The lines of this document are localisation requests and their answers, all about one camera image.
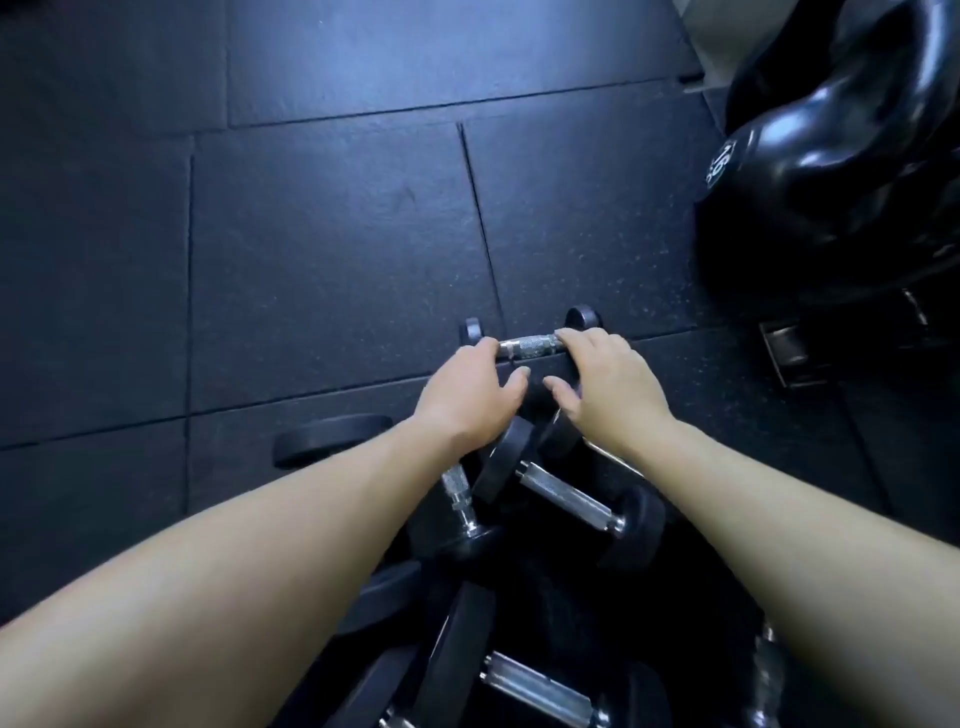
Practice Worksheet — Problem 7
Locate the person's left hand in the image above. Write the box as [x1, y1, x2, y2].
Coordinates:
[410, 337, 532, 456]

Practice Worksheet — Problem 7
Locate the person's right hand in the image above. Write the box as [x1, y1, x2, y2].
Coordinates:
[542, 327, 677, 456]

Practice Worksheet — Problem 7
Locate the small black round dumbbell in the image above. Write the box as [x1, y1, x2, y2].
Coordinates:
[458, 303, 606, 365]

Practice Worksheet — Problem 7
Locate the row of racked black dumbbells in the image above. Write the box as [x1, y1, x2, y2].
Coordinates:
[271, 359, 789, 728]

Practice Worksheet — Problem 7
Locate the person's left forearm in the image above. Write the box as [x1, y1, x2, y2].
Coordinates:
[0, 419, 481, 728]

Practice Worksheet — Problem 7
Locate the person's right forearm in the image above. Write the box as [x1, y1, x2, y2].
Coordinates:
[618, 419, 960, 728]

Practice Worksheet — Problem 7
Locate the black rubber floor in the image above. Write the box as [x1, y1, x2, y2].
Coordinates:
[0, 0, 960, 728]

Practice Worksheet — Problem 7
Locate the glossy black kettlebell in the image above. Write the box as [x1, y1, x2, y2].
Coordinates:
[723, 0, 946, 114]
[693, 67, 960, 305]

